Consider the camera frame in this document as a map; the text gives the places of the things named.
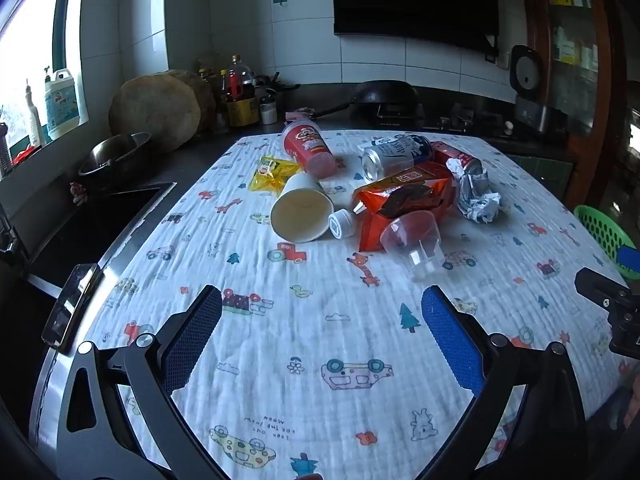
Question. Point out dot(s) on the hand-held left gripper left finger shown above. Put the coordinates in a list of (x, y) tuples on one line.
[(195, 340)]

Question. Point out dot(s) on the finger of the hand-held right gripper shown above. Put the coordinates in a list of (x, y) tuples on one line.
[(600, 285), (629, 260)]

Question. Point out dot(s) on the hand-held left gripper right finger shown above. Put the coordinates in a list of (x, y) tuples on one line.
[(450, 340)]

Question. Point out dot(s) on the green plastic basket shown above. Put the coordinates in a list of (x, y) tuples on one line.
[(600, 225)]

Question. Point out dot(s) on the clear plastic cup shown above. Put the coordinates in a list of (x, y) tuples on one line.
[(410, 240)]

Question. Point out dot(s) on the white paper ball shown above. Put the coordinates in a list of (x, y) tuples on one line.
[(477, 207)]

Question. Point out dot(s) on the orange snack bag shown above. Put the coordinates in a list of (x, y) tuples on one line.
[(400, 195)]

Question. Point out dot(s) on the white bottle cap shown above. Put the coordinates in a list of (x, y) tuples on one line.
[(341, 223)]

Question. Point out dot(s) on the silver wrapper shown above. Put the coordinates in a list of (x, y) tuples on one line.
[(475, 182)]

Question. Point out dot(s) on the small white tissue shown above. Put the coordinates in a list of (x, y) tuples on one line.
[(455, 166)]

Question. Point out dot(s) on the white paper cup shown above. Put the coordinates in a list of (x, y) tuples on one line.
[(300, 200)]

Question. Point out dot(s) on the yellow snack packet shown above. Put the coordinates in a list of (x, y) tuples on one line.
[(267, 172)]

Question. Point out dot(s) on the red soda can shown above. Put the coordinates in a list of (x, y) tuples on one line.
[(445, 152)]

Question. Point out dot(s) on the blue and white can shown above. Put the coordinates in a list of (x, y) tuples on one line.
[(395, 154)]

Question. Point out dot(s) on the red printed paper cup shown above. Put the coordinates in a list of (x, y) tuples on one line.
[(305, 145)]

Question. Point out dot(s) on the green lower cabinet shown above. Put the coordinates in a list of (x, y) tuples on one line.
[(540, 167)]

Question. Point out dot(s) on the smartphone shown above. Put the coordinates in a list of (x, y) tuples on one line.
[(70, 305)]

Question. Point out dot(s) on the printed cartoon blanket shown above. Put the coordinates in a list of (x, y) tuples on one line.
[(310, 270)]

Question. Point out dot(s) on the steel kitchen sink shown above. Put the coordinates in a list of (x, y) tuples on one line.
[(100, 220)]

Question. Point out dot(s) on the steel bowl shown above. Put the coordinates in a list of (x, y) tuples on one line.
[(117, 150)]

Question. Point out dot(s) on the wooden glass door cabinet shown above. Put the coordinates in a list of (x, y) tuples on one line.
[(575, 60)]

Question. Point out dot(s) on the black rice cooker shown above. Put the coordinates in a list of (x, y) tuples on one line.
[(527, 75)]

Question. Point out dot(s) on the black gas stove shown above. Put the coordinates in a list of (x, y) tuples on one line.
[(440, 122)]

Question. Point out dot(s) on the dark sauce bottle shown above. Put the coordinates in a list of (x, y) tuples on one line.
[(222, 105)]

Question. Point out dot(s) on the white seasoning jar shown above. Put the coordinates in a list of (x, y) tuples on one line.
[(268, 111)]

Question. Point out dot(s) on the pink dish cloth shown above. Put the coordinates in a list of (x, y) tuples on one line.
[(300, 114)]

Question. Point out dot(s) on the black wok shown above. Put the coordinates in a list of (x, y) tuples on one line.
[(385, 92)]

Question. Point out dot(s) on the oil bottle with yellow label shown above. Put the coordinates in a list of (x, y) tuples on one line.
[(241, 85)]

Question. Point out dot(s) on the black utensil holder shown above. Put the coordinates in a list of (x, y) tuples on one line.
[(272, 87)]

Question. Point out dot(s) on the white detergent jug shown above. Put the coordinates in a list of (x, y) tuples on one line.
[(61, 105)]

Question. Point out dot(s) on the white spray bottle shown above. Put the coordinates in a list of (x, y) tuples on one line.
[(34, 120)]

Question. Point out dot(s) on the window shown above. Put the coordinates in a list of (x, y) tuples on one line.
[(30, 20)]

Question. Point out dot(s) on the wall socket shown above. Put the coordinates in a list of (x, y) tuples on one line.
[(502, 60)]

